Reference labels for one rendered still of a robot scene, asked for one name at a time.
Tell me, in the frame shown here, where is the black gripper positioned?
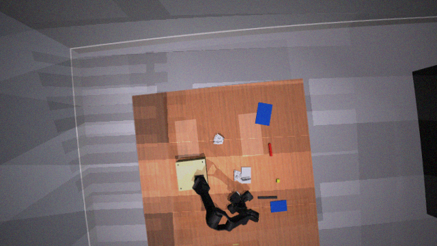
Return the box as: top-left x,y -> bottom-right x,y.
227,190 -> 253,214

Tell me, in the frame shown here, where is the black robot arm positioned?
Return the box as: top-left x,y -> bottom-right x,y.
192,175 -> 259,231

